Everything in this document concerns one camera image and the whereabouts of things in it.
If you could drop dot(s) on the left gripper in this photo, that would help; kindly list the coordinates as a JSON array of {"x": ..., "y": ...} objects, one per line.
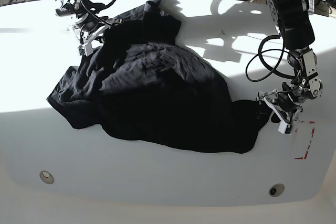
[{"x": 285, "y": 105}]

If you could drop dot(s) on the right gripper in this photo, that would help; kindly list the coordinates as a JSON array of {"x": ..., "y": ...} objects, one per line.
[{"x": 88, "y": 30}]

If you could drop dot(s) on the black t-shirt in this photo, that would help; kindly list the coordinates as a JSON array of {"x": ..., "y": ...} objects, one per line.
[{"x": 139, "y": 85}]

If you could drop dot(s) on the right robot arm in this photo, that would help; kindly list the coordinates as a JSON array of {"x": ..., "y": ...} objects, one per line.
[{"x": 77, "y": 8}]

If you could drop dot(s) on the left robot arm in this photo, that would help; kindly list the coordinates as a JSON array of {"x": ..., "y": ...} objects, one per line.
[{"x": 295, "y": 29}]

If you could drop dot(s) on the red tape rectangle marking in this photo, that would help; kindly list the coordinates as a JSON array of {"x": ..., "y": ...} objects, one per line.
[{"x": 302, "y": 139}]

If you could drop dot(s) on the right round table grommet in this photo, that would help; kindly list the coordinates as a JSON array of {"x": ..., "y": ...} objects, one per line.
[{"x": 276, "y": 190}]

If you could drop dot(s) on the round table grommet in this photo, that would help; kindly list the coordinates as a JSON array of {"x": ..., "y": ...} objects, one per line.
[
  {"x": 276, "y": 190},
  {"x": 46, "y": 177}
]

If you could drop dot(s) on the left round table grommet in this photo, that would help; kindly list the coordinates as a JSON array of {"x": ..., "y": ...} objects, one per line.
[{"x": 46, "y": 177}]

